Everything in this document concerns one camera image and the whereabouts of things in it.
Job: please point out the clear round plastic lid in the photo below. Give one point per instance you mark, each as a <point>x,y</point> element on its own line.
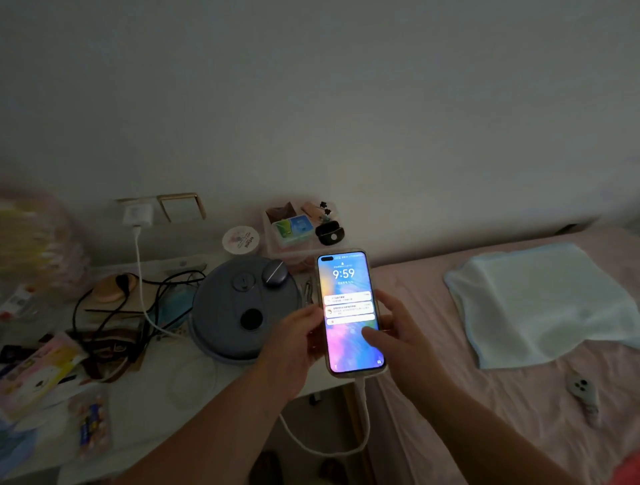
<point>192,382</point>

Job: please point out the round grey lidded appliance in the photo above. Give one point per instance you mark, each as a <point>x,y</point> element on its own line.
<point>235,310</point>

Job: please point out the person's right hand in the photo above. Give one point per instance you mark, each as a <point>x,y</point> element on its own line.
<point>410,354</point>

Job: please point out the smartphone with lit screen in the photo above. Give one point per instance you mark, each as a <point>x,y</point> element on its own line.
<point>351,312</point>

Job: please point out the pink bed sheet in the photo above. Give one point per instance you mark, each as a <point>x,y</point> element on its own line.
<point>500,399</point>

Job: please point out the person's right thumb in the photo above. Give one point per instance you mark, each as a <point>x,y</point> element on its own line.
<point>375,337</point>

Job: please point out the white charger plug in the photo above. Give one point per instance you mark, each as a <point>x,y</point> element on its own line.
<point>137,216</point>

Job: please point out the colourful printed packet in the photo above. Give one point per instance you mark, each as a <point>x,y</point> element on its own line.
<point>37,372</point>

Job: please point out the light blue towel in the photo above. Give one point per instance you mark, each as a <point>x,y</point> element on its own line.
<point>540,305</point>

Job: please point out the round white lidded cup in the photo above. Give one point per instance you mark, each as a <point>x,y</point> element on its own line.
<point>240,240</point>

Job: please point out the person's left thumb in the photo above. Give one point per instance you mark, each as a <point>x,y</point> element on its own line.
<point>311,315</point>

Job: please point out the person's left hand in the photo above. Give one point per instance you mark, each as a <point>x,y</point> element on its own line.
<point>287,349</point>

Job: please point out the red cloth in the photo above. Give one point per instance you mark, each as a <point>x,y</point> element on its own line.
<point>626,470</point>

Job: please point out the peach round object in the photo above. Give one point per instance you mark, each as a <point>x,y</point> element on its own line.
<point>112,289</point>

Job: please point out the green and blue card pack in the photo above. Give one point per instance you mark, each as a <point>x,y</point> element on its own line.
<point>293,230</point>

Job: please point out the small grey handheld device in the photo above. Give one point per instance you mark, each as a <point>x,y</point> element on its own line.
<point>582,392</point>

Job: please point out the brown fabric pouch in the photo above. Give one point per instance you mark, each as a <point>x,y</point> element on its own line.
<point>115,352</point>

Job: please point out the clear packet with blue tubes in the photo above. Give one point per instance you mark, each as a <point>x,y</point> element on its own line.
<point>92,424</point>

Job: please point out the person's left forearm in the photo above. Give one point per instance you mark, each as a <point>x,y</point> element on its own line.
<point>215,434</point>

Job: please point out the clear plastic storage box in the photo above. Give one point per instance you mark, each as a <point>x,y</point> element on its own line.
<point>295,252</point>

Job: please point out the gold framed wall socket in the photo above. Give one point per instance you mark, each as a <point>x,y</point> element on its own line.
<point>182,207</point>

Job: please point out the clear bag of yellow items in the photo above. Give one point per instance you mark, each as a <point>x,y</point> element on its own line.
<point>35,245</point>

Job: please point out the black earbud case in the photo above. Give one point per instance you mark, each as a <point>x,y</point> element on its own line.
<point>329,233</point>

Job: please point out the small metal clippers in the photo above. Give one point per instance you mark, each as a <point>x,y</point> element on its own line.
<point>308,291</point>

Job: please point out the person's right forearm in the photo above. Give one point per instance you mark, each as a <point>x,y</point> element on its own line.
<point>480,439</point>

